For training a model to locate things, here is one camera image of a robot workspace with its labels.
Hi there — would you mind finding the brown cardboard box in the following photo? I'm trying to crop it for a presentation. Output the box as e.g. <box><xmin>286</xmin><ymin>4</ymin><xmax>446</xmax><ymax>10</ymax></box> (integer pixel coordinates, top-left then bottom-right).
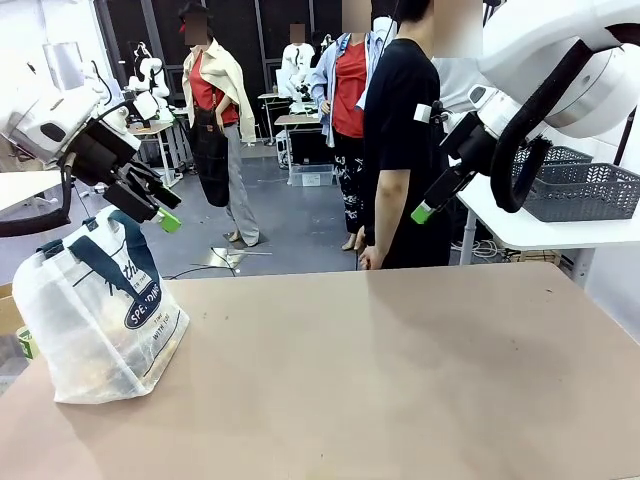
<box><xmin>0</xmin><ymin>284</ymin><xmax>17</xmax><ymax>337</ymax></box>

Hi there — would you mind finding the grey background desk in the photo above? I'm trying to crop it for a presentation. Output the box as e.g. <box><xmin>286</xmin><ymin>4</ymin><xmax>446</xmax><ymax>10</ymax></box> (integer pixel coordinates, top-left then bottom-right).
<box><xmin>257</xmin><ymin>92</ymin><xmax>292</xmax><ymax>147</ymax></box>

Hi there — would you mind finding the person in black t-shirt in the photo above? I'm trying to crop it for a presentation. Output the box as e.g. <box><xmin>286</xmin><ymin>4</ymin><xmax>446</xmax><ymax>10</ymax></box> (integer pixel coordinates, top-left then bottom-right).
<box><xmin>362</xmin><ymin>0</ymin><xmax>454</xmax><ymax>270</ymax></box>

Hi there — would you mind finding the white cable coil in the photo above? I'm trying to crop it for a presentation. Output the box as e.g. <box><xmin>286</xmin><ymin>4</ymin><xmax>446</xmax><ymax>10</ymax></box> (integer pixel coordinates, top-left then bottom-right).
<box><xmin>452</xmin><ymin>239</ymin><xmax>501</xmax><ymax>259</ymax></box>

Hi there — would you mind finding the black floor cable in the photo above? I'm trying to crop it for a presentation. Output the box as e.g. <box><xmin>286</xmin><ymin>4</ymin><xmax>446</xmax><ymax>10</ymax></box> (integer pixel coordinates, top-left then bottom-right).
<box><xmin>163</xmin><ymin>263</ymin><xmax>242</xmax><ymax>281</ymax></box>

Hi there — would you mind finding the mannequin with blue shirt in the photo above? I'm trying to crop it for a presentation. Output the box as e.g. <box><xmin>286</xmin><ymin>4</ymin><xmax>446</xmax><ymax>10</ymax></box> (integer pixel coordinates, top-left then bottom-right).
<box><xmin>310</xmin><ymin>0</ymin><xmax>375</xmax><ymax>252</ymax></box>

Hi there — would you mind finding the left arm black cable bundle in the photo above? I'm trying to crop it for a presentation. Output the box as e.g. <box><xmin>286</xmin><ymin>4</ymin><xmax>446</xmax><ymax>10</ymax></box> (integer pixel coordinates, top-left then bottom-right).
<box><xmin>0</xmin><ymin>152</ymin><xmax>77</xmax><ymax>239</ymax></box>

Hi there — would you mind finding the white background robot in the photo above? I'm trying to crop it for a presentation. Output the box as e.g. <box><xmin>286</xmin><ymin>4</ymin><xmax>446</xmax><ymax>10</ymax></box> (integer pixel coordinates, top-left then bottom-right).
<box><xmin>127</xmin><ymin>42</ymin><xmax>175</xmax><ymax>122</ymax></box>

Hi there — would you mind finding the green and white carton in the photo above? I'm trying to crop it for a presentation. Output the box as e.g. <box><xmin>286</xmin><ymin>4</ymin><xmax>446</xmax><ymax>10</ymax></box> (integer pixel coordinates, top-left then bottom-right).
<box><xmin>17</xmin><ymin>324</ymin><xmax>41</xmax><ymax>361</ymax></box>

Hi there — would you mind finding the figure in white top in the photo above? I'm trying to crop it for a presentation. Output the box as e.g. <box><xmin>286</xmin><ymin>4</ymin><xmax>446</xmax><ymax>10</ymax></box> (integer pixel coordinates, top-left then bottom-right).
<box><xmin>278</xmin><ymin>23</ymin><xmax>317</xmax><ymax>114</ymax></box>

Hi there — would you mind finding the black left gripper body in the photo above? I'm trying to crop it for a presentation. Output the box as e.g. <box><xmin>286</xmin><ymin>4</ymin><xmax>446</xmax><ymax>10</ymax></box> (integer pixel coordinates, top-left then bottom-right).
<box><xmin>67</xmin><ymin>119</ymin><xmax>161</xmax><ymax>224</ymax></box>

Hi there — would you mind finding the white translucent shopping bag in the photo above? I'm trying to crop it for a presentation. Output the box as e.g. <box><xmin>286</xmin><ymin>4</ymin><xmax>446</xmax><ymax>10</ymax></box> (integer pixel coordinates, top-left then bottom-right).
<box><xmin>10</xmin><ymin>204</ymin><xmax>191</xmax><ymax>405</ymax></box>

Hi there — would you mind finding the large white table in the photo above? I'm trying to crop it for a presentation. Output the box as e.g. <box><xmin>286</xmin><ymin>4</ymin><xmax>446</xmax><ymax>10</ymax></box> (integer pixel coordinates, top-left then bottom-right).
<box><xmin>455</xmin><ymin>172</ymin><xmax>640</xmax><ymax>287</ymax></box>

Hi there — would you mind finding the person's right hand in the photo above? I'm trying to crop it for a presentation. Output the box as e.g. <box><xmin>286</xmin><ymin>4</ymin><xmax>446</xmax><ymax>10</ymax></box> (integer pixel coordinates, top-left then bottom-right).
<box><xmin>359</xmin><ymin>244</ymin><xmax>387</xmax><ymax>272</ymax></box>

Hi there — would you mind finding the mannequin with beige jacket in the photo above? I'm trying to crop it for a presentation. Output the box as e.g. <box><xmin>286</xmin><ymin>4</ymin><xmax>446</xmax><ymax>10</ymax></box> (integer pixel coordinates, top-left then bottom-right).
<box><xmin>177</xmin><ymin>0</ymin><xmax>262</xmax><ymax>249</ymax></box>

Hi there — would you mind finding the clear plastic storage box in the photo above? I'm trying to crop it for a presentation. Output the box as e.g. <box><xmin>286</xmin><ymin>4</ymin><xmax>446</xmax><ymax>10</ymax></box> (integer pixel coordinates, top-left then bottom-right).
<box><xmin>289</xmin><ymin>163</ymin><xmax>335</xmax><ymax>188</ymax></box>

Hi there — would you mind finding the person's right forearm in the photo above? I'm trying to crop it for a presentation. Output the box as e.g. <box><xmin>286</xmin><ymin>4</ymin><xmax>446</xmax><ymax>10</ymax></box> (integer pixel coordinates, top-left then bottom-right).
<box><xmin>372</xmin><ymin>169</ymin><xmax>414</xmax><ymax>251</ymax></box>

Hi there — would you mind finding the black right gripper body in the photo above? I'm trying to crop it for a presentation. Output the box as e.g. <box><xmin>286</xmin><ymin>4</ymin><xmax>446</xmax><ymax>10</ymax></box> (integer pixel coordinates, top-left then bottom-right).
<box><xmin>439</xmin><ymin>112</ymin><xmax>496</xmax><ymax>174</ymax></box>

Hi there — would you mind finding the right arm black cable bundle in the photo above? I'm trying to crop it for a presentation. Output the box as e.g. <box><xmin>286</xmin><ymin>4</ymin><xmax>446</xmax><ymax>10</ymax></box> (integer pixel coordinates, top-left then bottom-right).
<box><xmin>489</xmin><ymin>37</ymin><xmax>600</xmax><ymax>214</ymax></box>

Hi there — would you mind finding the small white side table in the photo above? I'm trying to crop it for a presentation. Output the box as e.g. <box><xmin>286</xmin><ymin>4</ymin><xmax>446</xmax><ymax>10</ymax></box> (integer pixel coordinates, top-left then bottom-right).
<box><xmin>0</xmin><ymin>169</ymin><xmax>65</xmax><ymax>212</ymax></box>

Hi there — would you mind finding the arm black cable bundle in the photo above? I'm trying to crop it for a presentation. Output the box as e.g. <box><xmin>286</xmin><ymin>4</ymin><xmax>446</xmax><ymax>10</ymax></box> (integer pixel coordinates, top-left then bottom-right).
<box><xmin>0</xmin><ymin>152</ymin><xmax>77</xmax><ymax>239</ymax></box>
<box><xmin>489</xmin><ymin>37</ymin><xmax>600</xmax><ymax>214</ymax></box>

